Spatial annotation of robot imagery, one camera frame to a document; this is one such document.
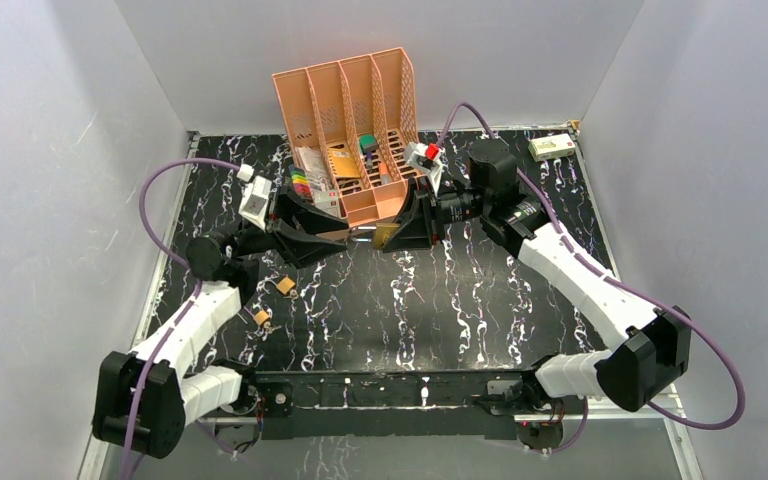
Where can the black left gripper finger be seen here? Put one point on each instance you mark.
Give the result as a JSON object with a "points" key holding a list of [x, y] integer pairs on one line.
{"points": [[306, 217], [302, 250]]}

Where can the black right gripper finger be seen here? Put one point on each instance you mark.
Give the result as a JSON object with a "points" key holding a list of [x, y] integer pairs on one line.
{"points": [[417, 209], [410, 236]]}

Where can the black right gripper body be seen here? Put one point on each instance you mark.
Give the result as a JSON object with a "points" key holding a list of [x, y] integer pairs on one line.
{"points": [[461, 203]]}

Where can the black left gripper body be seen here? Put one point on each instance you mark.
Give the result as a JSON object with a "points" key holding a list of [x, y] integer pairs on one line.
{"points": [[275, 225]]}

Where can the large brass padlock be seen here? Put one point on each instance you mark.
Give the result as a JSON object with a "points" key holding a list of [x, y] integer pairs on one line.
{"points": [[377, 235]]}

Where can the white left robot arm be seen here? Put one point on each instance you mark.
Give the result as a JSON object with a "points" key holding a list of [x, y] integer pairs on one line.
{"points": [[146, 397]]}

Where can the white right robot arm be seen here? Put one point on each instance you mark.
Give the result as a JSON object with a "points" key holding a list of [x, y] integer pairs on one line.
{"points": [[646, 346]]}

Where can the grey-green small box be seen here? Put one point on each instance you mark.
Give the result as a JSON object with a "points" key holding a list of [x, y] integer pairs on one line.
{"points": [[328, 201]]}

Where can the colourful highlighter marker pack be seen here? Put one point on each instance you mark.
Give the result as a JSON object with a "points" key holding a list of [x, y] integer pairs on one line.
{"points": [[300, 183]]}

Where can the brass padlock upper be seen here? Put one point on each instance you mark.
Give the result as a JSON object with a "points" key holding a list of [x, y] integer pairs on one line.
{"points": [[285, 286]]}

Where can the white paper sheet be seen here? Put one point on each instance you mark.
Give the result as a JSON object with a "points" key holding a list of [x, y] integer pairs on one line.
{"points": [[313, 163]]}

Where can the yellow envelope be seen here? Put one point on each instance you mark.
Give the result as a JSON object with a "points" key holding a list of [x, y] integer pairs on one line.
{"points": [[343, 163]]}

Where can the brass padlock lower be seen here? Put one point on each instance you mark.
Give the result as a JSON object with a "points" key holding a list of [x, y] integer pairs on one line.
{"points": [[262, 319]]}

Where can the green teal box in organizer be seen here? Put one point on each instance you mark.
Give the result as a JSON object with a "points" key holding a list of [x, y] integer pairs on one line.
{"points": [[367, 143]]}

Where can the white green small box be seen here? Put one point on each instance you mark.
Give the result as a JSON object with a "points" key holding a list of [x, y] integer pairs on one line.
{"points": [[552, 147]]}

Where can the orange plastic file organizer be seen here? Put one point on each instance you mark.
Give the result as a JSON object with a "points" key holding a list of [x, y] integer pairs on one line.
{"points": [[333, 103]]}

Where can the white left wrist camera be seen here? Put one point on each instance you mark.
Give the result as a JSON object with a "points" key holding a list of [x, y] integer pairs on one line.
{"points": [[255, 201]]}

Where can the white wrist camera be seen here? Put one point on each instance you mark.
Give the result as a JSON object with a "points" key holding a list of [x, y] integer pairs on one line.
{"points": [[427, 160], [255, 201]]}

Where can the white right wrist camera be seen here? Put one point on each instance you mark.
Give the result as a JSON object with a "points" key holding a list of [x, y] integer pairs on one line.
{"points": [[427, 160]]}

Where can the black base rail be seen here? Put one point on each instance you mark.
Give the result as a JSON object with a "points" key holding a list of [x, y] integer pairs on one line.
{"points": [[495, 404]]}

